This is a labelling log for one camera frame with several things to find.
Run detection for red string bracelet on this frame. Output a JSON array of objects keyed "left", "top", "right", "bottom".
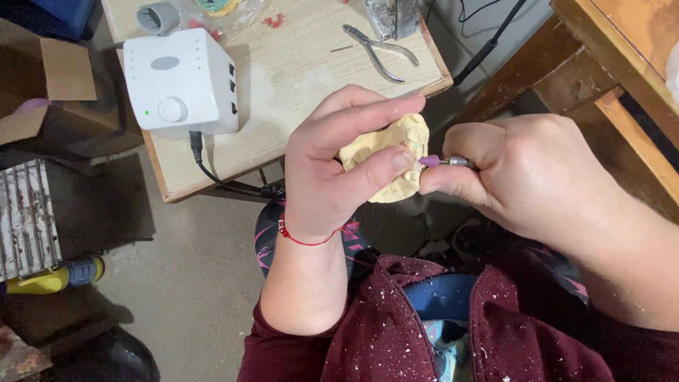
[{"left": 277, "top": 212, "right": 347, "bottom": 247}]

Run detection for rusty metal piece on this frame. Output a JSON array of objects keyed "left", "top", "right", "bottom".
[{"left": 0, "top": 323, "right": 54, "bottom": 382}]

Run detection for person's right hand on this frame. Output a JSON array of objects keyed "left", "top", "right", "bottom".
[{"left": 419, "top": 114, "right": 637, "bottom": 251}]

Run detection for brown cardboard box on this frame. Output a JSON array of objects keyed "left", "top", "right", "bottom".
[{"left": 0, "top": 37, "right": 145, "bottom": 172}]

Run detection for black round object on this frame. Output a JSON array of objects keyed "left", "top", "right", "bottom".
[{"left": 50, "top": 326, "right": 161, "bottom": 382}]

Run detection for blue plastic container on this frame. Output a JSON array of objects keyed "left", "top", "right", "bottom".
[{"left": 0, "top": 0, "right": 97, "bottom": 42}]

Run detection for grey metal box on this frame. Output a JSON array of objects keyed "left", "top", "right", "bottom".
[{"left": 363, "top": 0, "right": 421, "bottom": 42}]

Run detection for rotary handpiece with purple bur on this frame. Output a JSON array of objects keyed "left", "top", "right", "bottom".
[{"left": 418, "top": 154, "right": 476, "bottom": 170}]

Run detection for person's left hand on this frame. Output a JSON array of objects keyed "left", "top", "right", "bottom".
[{"left": 284, "top": 84, "right": 428, "bottom": 246}]

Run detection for black pink patterned leggings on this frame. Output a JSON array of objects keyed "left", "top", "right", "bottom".
[{"left": 254, "top": 198, "right": 590, "bottom": 304}]

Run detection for maroon speckled hoodie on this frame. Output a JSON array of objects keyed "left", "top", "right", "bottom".
[{"left": 236, "top": 254, "right": 679, "bottom": 382}]

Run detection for grey metal grate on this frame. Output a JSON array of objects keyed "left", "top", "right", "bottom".
[{"left": 0, "top": 159, "right": 64, "bottom": 282}]

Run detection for brown wooden table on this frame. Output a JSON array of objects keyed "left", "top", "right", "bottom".
[{"left": 455, "top": 0, "right": 679, "bottom": 224}]

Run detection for white micromotor control box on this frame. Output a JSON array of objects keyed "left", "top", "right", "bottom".
[{"left": 123, "top": 28, "right": 240, "bottom": 140}]

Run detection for clear plastic bag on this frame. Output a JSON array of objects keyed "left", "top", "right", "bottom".
[{"left": 179, "top": 0, "right": 268, "bottom": 42}]

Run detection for thin black wire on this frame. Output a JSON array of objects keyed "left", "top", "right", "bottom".
[{"left": 458, "top": 0, "right": 504, "bottom": 23}]

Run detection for metal pliers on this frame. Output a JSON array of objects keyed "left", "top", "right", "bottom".
[{"left": 342, "top": 24, "right": 420, "bottom": 85}]

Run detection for thick black handpiece cable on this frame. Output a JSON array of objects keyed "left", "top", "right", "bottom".
[{"left": 453, "top": 0, "right": 529, "bottom": 87}]

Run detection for black power cable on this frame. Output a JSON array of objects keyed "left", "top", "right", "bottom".
[{"left": 189, "top": 131, "right": 287, "bottom": 198}]

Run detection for yellow and blue bottle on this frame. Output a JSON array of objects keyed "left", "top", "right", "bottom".
[{"left": 0, "top": 256, "right": 106, "bottom": 296}]

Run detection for blue undershirt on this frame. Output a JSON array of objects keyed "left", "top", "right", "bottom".
[{"left": 402, "top": 273, "right": 478, "bottom": 322}]

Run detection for yellow dental plaster cast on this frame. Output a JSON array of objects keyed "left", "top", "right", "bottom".
[{"left": 338, "top": 112, "right": 430, "bottom": 204}]

